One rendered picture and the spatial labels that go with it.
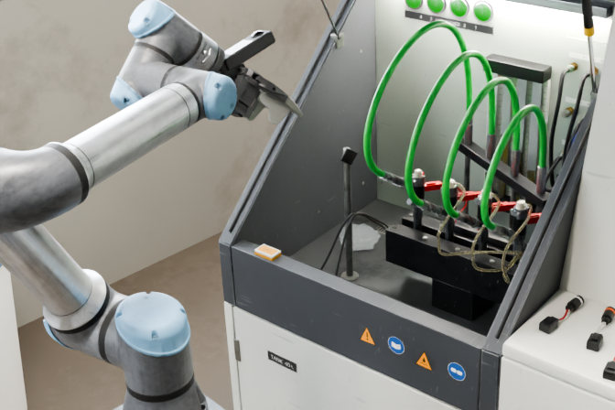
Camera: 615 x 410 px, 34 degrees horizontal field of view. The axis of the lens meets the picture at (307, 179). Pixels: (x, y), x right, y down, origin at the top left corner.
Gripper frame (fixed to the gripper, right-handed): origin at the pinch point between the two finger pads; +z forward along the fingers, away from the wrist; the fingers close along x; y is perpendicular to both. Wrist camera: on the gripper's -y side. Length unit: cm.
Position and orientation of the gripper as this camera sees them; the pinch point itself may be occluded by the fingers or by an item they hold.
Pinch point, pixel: (286, 107)
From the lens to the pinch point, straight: 190.9
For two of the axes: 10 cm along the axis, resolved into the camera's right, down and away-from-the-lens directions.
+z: 6.7, 4.7, 5.8
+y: -4.4, 8.8, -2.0
